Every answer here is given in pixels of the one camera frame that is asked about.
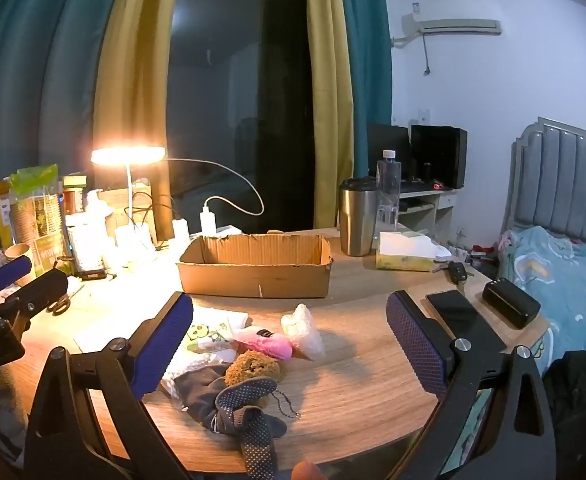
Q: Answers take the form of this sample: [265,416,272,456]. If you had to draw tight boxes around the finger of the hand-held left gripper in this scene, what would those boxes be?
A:
[0,268,70,320]
[0,256,32,306]

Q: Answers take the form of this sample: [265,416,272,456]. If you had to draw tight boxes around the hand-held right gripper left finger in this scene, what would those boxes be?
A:
[23,291,194,480]

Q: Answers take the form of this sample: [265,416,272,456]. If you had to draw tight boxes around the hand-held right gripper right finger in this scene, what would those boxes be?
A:
[386,290,558,480]

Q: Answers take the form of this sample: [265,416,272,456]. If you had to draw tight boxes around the white cloth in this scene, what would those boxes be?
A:
[160,307,251,397]

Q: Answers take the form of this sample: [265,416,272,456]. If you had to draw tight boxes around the brown fluffy plush keychain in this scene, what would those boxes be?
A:
[224,351,301,419]

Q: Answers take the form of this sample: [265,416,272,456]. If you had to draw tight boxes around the grey dotted glove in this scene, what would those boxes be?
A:
[160,364,288,480]

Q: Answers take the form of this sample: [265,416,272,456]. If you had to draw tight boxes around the white plastic bag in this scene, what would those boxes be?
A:
[280,303,326,360]

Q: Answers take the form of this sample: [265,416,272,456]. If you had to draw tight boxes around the brown paper cup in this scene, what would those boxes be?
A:
[4,243,37,281]

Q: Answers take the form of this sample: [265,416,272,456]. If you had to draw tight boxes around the scissors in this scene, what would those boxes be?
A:
[47,294,72,317]

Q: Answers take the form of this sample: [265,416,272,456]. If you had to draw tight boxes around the black smartphone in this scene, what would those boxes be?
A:
[426,290,504,353]

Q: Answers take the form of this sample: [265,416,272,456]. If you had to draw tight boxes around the white plastic bottle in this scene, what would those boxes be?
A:
[65,212,108,281]

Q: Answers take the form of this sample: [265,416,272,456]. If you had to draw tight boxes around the black car key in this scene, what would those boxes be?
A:
[435,261,472,292]

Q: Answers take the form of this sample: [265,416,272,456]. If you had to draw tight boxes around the yellow tissue pack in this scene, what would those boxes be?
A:
[376,231,454,272]

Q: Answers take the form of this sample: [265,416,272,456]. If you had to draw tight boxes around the red label jar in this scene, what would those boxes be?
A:
[63,187,87,217]

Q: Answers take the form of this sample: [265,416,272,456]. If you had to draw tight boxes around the black power bank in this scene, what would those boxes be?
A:
[482,277,542,330]

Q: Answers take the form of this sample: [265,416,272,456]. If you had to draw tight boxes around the small brown cardboard box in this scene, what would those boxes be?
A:
[98,182,154,242]

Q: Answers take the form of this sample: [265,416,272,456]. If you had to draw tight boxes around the white power strip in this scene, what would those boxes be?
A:
[188,224,244,239]

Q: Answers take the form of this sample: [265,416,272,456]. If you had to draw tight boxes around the white computer desk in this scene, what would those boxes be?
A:
[398,180,458,243]

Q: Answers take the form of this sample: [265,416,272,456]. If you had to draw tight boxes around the steel tumbler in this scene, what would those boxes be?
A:
[339,177,378,257]

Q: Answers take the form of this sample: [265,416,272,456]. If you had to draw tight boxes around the clear water bottle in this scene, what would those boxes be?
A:
[377,150,402,233]

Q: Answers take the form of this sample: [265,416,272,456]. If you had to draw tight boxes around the white desk lamp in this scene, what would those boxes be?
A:
[91,146,166,263]

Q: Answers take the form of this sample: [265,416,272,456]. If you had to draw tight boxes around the blue printed blanket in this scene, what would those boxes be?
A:
[493,226,586,376]

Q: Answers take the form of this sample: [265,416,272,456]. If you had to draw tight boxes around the dark cloth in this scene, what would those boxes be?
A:
[542,350,586,480]

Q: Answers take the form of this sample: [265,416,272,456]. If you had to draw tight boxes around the computer monitor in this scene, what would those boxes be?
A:
[410,125,468,190]

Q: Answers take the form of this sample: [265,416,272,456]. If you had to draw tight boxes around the black monitor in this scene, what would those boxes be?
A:
[368,124,414,181]

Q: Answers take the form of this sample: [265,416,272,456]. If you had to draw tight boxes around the teal curtain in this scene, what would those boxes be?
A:
[337,0,394,136]
[0,0,128,281]

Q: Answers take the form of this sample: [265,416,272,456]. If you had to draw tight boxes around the grey padded headboard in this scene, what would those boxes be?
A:
[502,117,586,261]

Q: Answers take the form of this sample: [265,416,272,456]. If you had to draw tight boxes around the yellow curtain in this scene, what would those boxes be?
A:
[304,0,354,231]
[93,0,186,243]

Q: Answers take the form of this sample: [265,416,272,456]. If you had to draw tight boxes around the dark glass sliding door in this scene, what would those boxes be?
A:
[165,0,316,235]

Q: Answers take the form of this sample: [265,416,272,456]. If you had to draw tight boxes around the white air conditioner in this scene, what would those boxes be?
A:
[403,1,502,37]

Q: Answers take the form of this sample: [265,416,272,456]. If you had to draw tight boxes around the white charging cable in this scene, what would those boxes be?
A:
[165,158,264,218]

